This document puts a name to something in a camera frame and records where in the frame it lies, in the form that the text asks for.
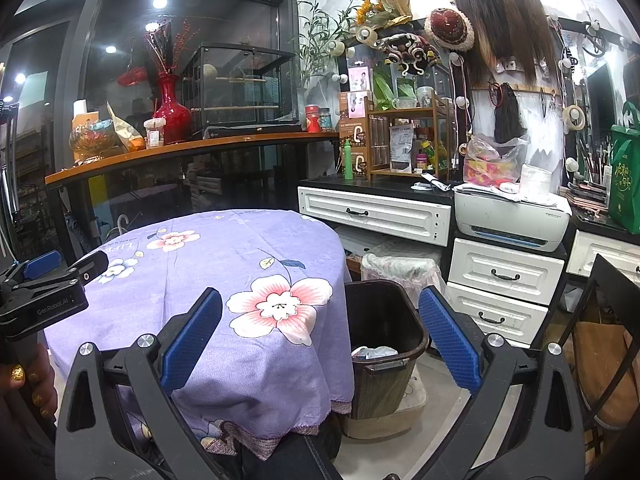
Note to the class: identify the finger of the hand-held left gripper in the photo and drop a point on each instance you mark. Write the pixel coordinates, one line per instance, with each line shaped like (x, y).
(42, 266)
(87, 265)

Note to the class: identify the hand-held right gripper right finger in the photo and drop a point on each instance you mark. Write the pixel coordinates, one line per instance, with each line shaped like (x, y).
(450, 345)

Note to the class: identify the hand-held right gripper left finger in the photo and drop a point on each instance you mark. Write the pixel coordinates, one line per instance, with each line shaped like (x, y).
(192, 345)

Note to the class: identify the dark brown trash bin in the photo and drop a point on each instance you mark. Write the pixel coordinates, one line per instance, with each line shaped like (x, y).
(385, 390)

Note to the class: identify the person's left hand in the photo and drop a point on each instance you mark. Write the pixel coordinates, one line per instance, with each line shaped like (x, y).
(27, 385)

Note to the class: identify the purple floral tablecloth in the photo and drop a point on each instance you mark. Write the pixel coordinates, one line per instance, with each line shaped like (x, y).
(210, 260)

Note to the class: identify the bin with pale plastic liner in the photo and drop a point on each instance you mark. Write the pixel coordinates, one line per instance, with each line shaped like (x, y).
(400, 267)

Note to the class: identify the golden decorated bowl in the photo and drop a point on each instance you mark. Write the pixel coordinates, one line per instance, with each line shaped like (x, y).
(92, 140)

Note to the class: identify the brown paper bag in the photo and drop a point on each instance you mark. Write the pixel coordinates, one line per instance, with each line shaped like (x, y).
(125, 132)

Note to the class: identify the white printer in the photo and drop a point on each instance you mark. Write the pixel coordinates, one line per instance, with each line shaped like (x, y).
(512, 220)

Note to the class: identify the plastic drink cup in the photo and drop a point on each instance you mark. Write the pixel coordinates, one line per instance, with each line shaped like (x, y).
(154, 135)

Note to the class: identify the person's leg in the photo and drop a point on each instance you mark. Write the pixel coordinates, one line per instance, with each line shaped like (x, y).
(285, 460)

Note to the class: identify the white wide drawer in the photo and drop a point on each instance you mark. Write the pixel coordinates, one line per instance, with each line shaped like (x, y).
(375, 215)

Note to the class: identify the black chair with brown cushion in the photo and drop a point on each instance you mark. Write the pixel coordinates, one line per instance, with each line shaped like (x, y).
(605, 375)

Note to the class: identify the white paper roll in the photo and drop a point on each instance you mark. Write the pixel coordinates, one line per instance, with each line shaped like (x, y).
(80, 107)

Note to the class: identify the wooden counter shelf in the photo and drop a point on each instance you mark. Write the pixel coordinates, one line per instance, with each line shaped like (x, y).
(200, 147)

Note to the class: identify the red vase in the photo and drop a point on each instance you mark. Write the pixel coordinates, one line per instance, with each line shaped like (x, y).
(172, 115)

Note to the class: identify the clear plastic bag with packets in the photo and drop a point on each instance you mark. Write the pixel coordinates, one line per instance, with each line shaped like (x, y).
(492, 162)

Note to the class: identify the brown box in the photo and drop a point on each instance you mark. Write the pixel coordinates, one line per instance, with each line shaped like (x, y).
(354, 135)
(361, 164)

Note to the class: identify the green bottle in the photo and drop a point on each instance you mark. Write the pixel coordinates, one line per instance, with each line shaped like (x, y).
(348, 162)

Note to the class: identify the glass terrarium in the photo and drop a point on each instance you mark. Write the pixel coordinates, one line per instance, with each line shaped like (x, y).
(240, 90)

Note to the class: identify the dried red berry branches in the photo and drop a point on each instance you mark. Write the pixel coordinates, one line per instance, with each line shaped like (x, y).
(167, 45)

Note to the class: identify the wooden rack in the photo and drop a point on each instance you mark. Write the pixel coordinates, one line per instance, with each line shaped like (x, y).
(407, 112)

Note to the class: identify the black hanging wig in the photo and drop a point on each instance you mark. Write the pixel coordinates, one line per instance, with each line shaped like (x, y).
(507, 115)

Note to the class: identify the green tote bag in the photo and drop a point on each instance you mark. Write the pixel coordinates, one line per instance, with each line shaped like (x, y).
(625, 175)

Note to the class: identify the red tin jar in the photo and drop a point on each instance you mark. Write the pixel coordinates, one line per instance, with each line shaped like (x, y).
(312, 119)

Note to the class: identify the small glass jar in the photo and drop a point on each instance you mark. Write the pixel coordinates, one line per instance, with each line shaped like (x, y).
(325, 120)

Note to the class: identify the pink box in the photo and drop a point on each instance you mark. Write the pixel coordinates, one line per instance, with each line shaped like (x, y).
(356, 105)
(360, 79)

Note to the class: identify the small straw hat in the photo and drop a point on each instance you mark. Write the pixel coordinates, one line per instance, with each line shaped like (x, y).
(574, 118)

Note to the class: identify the ornate headdress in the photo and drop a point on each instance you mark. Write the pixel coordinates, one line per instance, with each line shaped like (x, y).
(407, 52)

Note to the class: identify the red embroidered hat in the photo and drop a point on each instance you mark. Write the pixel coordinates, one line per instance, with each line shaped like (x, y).
(449, 29)

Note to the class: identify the hanging hair extensions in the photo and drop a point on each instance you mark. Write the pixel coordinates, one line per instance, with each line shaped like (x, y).
(505, 30)

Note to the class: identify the green leafy plant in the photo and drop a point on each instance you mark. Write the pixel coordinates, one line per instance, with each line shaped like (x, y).
(325, 35)

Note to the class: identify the sunflower bouquet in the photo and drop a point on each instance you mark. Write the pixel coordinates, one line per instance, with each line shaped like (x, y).
(382, 5)

